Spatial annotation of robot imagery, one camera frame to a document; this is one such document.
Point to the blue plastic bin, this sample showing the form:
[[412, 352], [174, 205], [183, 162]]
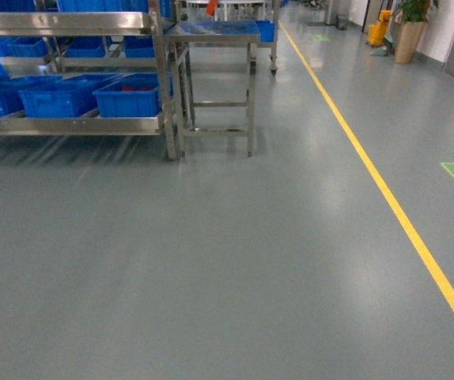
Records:
[[10, 101], [132, 96], [66, 98]]

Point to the yellow mop bucket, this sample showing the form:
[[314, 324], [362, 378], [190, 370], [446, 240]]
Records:
[[377, 31]]

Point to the tall potted plant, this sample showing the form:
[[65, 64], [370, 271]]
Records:
[[412, 16]]

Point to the steel shelf rack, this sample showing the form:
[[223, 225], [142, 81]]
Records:
[[102, 70]]

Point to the steel side table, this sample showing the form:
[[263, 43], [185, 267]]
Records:
[[214, 67]]

